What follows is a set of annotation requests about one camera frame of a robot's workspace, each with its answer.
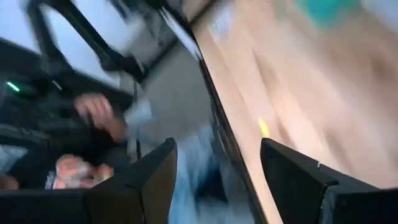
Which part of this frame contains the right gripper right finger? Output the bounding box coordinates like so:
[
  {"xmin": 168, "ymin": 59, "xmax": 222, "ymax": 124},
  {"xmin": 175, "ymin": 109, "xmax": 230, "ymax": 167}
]
[{"xmin": 260, "ymin": 138, "xmax": 382, "ymax": 224}]

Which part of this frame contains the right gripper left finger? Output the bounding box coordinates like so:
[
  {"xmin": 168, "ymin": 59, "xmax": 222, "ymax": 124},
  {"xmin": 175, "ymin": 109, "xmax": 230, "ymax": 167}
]
[{"xmin": 85, "ymin": 138, "xmax": 178, "ymax": 224}]

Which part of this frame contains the person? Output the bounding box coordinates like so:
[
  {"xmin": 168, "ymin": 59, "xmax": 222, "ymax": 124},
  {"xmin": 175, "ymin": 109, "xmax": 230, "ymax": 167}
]
[{"xmin": 0, "ymin": 90, "xmax": 243, "ymax": 224}]

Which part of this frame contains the yellow crayon piece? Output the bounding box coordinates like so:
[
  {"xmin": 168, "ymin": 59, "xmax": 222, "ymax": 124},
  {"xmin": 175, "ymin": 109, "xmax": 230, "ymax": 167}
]
[{"xmin": 257, "ymin": 117, "xmax": 271, "ymax": 139}]

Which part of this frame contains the person's hand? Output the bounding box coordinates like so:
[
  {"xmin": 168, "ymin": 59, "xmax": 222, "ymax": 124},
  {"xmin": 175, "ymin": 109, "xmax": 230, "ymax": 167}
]
[
  {"xmin": 0, "ymin": 174, "xmax": 20, "ymax": 191},
  {"xmin": 73, "ymin": 92, "xmax": 127, "ymax": 143}
]

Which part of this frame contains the green translucent plastic bin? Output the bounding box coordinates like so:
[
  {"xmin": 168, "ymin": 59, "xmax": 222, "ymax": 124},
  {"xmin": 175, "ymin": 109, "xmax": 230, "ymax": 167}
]
[{"xmin": 294, "ymin": 0, "xmax": 363, "ymax": 30}]

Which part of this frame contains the black metal stand frame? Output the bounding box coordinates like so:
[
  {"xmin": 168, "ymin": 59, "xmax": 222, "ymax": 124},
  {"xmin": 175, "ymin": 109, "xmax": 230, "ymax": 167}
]
[{"xmin": 26, "ymin": 0, "xmax": 149, "ymax": 83}]

